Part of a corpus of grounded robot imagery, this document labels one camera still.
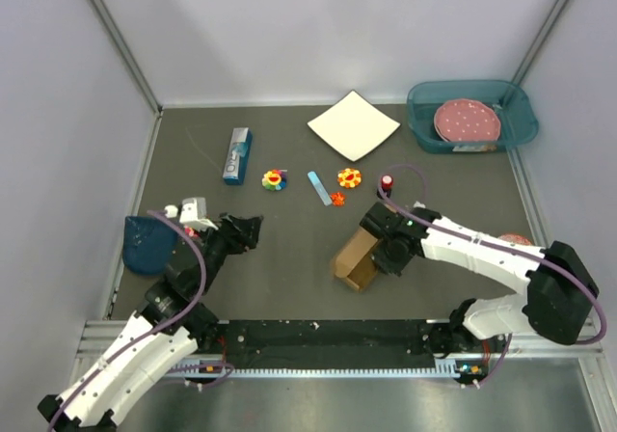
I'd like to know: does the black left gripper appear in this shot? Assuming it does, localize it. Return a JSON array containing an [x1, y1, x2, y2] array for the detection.
[[196, 212, 265, 295]]

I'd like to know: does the brown cardboard box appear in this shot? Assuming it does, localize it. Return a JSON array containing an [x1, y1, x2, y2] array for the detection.
[[332, 227, 380, 292]]

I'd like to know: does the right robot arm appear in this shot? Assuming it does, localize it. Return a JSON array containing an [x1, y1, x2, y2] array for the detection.
[[360, 202, 599, 351]]

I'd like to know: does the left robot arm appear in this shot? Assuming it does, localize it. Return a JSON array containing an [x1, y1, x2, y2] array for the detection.
[[38, 211, 263, 431]]

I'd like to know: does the blue toothpaste box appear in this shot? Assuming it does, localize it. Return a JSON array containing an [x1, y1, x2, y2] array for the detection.
[[222, 127, 253, 185]]

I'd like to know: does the rainbow plush flower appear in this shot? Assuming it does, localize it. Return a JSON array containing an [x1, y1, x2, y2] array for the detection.
[[261, 169, 287, 192]]

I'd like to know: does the pink plush flower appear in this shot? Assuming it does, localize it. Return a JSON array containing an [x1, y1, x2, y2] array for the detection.
[[184, 227, 200, 238]]

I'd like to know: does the orange red small toy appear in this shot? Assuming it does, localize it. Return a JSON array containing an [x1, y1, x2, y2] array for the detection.
[[330, 192, 346, 206]]

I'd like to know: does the light blue stick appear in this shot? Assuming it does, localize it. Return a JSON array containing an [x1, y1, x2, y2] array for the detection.
[[308, 171, 333, 206]]

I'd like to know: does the orange plush flower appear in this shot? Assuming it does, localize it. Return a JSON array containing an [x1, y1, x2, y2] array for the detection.
[[337, 168, 362, 189]]

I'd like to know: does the dark blue dish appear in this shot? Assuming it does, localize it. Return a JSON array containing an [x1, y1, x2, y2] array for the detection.
[[121, 216, 178, 276]]

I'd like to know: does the pink patterned bowl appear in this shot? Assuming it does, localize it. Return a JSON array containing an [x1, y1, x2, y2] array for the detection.
[[498, 233, 532, 246]]

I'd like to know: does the white square plate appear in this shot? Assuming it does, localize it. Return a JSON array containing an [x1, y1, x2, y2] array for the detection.
[[308, 91, 400, 162]]

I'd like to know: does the pink dotted plate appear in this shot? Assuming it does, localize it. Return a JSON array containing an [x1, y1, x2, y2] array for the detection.
[[433, 98, 501, 143]]

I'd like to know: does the teal plastic bin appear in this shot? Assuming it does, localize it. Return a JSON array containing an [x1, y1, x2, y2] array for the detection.
[[407, 80, 539, 154]]

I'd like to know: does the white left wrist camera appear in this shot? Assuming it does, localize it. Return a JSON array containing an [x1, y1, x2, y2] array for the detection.
[[164, 197, 219, 231]]

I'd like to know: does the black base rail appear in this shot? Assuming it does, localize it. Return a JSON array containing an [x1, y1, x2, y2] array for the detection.
[[189, 319, 505, 368]]

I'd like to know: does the white cable duct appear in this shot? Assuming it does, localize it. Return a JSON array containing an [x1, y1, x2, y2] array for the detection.
[[165, 359, 486, 382]]

